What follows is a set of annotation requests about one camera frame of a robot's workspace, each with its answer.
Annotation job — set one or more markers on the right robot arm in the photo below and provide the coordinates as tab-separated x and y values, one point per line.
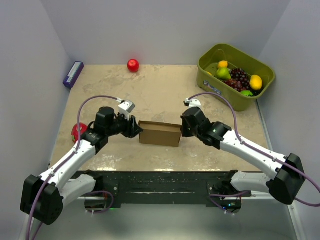
281	176

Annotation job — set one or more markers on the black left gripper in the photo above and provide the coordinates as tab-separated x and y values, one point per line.
132	128

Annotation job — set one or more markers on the aluminium frame rail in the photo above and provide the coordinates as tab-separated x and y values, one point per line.
45	196

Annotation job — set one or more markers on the green plastic tub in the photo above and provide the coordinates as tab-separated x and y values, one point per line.
208	81

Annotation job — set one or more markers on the green apple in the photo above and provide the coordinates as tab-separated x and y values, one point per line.
247	93

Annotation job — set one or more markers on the green pear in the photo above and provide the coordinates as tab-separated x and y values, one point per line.
223	73

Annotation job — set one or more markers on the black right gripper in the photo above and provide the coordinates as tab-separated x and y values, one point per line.
184	132

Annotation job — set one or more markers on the yellow lemon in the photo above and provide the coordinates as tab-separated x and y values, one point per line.
256	82

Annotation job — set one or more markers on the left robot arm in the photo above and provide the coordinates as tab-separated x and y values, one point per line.
45	196

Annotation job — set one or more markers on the purple rectangular box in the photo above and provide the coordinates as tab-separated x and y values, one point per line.
73	74

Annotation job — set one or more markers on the orange fruit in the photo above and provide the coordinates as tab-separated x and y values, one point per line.
222	64

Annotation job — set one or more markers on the red apple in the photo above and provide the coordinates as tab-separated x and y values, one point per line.
133	65

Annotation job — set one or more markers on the brown cardboard box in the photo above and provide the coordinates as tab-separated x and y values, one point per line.
160	134

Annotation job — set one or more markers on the dark purple grapes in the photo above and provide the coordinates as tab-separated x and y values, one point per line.
239	80

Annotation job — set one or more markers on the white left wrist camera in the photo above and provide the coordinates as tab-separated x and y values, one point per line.
125	108

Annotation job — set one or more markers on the red dragon fruit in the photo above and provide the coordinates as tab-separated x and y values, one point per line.
76	132

